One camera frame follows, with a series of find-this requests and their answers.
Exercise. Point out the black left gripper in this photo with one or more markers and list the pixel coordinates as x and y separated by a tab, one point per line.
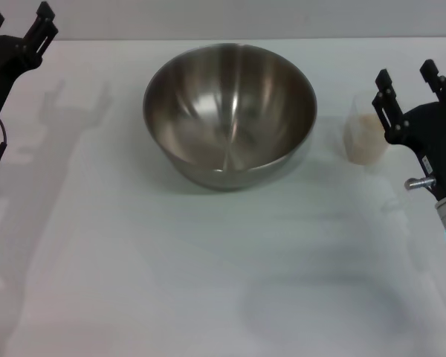
2	70

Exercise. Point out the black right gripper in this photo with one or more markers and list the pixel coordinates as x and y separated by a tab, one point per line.
435	137

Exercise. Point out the clear plastic measuring cup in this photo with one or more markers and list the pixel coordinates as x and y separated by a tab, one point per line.
360	111

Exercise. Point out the white rice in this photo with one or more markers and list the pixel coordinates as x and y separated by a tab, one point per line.
364	139

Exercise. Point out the stainless steel mixing bowl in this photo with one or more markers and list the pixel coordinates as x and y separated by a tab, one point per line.
230	111

